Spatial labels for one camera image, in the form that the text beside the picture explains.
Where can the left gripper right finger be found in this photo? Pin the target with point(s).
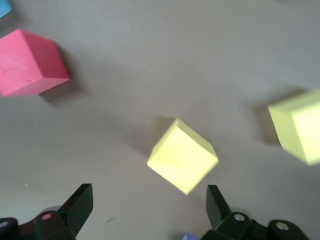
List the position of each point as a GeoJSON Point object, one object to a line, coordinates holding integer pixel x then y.
{"type": "Point", "coordinates": [217, 212]}

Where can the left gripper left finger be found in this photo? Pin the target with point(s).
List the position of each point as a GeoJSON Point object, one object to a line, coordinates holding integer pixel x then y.
{"type": "Point", "coordinates": [77, 212]}

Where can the purple foam cube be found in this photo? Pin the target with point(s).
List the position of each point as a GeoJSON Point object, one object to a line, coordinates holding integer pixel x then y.
{"type": "Point", "coordinates": [191, 237]}

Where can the yellow foam cube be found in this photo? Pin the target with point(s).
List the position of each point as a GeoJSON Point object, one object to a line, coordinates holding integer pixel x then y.
{"type": "Point", "coordinates": [300, 127]}
{"type": "Point", "coordinates": [182, 160]}

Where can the red foam cube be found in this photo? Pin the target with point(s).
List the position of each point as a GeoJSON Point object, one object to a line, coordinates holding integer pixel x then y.
{"type": "Point", "coordinates": [25, 62]}

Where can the brown table cover sheet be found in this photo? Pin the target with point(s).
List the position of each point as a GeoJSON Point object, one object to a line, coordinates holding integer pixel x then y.
{"type": "Point", "coordinates": [150, 62]}

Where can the blue foam cube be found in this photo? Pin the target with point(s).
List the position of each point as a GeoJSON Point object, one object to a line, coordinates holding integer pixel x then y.
{"type": "Point", "coordinates": [3, 7]}

